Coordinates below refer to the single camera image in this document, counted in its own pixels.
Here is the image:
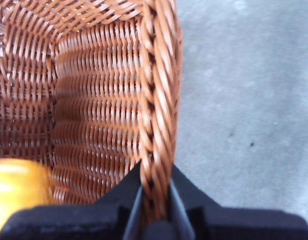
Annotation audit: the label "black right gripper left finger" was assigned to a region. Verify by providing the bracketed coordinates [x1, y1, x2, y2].
[0, 159, 142, 240]

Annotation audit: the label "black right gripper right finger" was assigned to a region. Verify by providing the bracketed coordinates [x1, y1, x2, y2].
[170, 164, 308, 240]

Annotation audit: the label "yellow corn cob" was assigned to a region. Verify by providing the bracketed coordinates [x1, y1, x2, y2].
[0, 158, 55, 226]

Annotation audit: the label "brown woven wicker basket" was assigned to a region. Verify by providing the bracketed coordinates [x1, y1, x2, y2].
[0, 0, 183, 225]

